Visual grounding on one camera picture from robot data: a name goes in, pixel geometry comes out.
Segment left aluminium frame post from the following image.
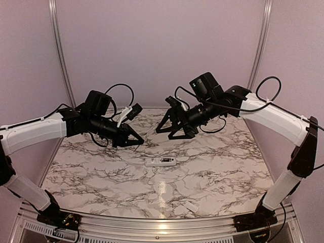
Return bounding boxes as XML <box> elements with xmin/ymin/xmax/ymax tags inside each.
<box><xmin>48</xmin><ymin>0</ymin><xmax>76</xmax><ymax>108</ymax></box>

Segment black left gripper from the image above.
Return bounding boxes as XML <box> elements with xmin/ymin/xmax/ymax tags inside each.
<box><xmin>89</xmin><ymin>113</ymin><xmax>144</xmax><ymax>148</ymax></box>

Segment right aluminium frame post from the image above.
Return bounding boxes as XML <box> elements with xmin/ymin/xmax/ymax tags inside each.
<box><xmin>247</xmin><ymin>0</ymin><xmax>273</xmax><ymax>90</ymax></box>

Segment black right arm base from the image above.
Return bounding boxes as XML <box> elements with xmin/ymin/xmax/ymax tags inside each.
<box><xmin>233</xmin><ymin>202</ymin><xmax>278</xmax><ymax>232</ymax></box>

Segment aluminium frame post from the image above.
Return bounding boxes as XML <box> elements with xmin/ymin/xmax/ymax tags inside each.
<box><xmin>247</xmin><ymin>0</ymin><xmax>273</xmax><ymax>90</ymax></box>
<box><xmin>48</xmin><ymin>0</ymin><xmax>76</xmax><ymax>108</ymax></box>

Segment white remote control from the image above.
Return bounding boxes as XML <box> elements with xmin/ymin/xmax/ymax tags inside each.
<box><xmin>144</xmin><ymin>157</ymin><xmax>177</xmax><ymax>167</ymax></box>

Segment clear handle tester screwdriver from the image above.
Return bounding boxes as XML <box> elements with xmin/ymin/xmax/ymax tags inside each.
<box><xmin>133</xmin><ymin>127</ymin><xmax>155</xmax><ymax>152</ymax></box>

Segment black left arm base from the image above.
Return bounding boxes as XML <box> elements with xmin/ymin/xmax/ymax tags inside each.
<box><xmin>37</xmin><ymin>203</ymin><xmax>80</xmax><ymax>230</ymax></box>

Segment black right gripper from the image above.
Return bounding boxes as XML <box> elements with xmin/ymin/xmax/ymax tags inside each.
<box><xmin>156</xmin><ymin>96</ymin><xmax>220</xmax><ymax>139</ymax></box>

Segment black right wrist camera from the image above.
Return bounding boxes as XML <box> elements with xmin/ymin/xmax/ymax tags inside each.
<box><xmin>165</xmin><ymin>96</ymin><xmax>182</xmax><ymax>109</ymax></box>

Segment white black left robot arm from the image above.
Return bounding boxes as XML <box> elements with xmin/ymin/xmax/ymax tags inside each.
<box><xmin>1</xmin><ymin>90</ymin><xmax>144</xmax><ymax>225</ymax></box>

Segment white battery cover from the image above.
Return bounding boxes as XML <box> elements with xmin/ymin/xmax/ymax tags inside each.
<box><xmin>183</xmin><ymin>201</ymin><xmax>198</xmax><ymax>213</ymax></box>

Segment aluminium front frame rail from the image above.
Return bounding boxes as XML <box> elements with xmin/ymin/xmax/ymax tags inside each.
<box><xmin>9</xmin><ymin>202</ymin><xmax>305</xmax><ymax>242</ymax></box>

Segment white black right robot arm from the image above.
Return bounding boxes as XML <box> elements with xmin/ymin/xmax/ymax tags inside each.
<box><xmin>156</xmin><ymin>72</ymin><xmax>320</xmax><ymax>227</ymax></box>

